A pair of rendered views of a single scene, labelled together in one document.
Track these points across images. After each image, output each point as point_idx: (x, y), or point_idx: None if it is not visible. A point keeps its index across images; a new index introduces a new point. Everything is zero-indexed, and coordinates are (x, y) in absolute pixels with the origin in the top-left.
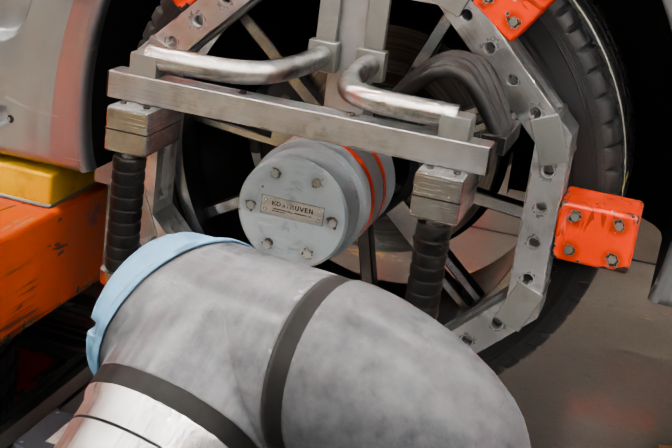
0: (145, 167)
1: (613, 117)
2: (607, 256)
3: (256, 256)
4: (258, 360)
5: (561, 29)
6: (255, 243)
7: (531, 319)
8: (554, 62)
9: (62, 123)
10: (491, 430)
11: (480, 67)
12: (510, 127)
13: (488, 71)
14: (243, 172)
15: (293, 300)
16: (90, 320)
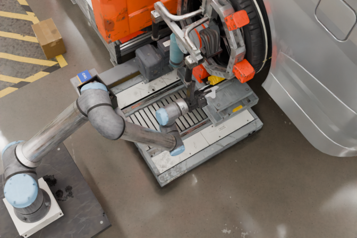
0: (157, 23)
1: (256, 51)
2: (239, 78)
3: (95, 94)
4: (86, 110)
5: (248, 28)
6: (177, 43)
7: (228, 78)
8: (246, 34)
9: None
10: (108, 132)
11: (211, 39)
12: (213, 52)
13: (213, 40)
14: None
15: (92, 105)
16: None
